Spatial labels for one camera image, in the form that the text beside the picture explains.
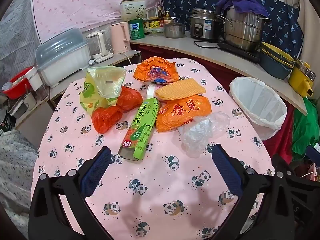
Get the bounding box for yellow-green plastic bag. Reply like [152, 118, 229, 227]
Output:
[79, 66, 127, 115]

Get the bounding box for blue plastic basin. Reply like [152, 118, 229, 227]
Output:
[260, 47, 293, 80]

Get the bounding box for black power cable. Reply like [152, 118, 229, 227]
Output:
[194, 40, 220, 48]

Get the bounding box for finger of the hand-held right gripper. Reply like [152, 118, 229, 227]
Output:
[305, 145, 320, 167]
[271, 154, 295, 178]

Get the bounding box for grey floral blanket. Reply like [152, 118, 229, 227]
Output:
[0, 130, 38, 230]

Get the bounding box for clear plastic bag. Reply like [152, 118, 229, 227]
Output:
[177, 111, 231, 158]

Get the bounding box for pink electric kettle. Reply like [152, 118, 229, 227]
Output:
[109, 21, 131, 54]

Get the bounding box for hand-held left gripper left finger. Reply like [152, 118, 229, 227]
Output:
[29, 146, 118, 240]

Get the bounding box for green plastic bag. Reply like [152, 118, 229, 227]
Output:
[291, 97, 320, 155]

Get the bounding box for purple cloth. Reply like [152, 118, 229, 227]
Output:
[215, 0, 269, 18]

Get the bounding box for white dish box clear lid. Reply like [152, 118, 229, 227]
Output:
[35, 27, 91, 88]

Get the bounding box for white cardboard box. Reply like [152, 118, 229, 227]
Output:
[119, 0, 147, 22]

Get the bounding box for orange snack bag blue print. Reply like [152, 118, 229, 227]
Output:
[133, 57, 180, 84]

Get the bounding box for yellow plastic basin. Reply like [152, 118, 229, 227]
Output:
[260, 41, 295, 68]

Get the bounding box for white lidded container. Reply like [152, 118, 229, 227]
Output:
[25, 66, 48, 100]

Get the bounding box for orange printed plastic bag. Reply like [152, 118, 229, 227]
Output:
[155, 94, 212, 133]

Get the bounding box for bin with white liner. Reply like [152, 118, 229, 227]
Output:
[229, 76, 288, 141]

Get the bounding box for red plastic basin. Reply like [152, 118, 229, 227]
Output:
[2, 66, 34, 100]

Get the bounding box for knotted red plastic bag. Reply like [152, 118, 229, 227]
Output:
[91, 86, 144, 134]

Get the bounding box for green tin can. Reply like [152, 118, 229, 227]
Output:
[128, 18, 145, 40]

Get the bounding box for green paper carton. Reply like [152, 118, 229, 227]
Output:
[118, 97, 160, 161]

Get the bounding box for white glass kettle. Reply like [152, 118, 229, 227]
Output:
[86, 30, 114, 64]

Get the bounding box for black induction cooker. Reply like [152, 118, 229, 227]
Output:
[217, 41, 260, 64]

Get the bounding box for blue patterned cloth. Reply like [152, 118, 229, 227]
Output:
[161, 0, 304, 58]

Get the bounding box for yellow electric pot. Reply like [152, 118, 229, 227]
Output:
[288, 59, 317, 98]

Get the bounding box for large steel steamer pot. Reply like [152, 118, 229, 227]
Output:
[217, 5, 272, 52]

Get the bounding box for small steel pot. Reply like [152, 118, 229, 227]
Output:
[164, 22, 186, 39]

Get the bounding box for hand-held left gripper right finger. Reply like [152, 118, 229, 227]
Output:
[211, 144, 294, 240]

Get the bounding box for steel rice cooker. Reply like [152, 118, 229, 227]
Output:
[190, 8, 220, 40]

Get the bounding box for grey counter board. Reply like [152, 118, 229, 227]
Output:
[130, 31, 308, 117]

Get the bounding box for yellow waffle cloth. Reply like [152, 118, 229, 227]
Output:
[154, 78, 207, 100]

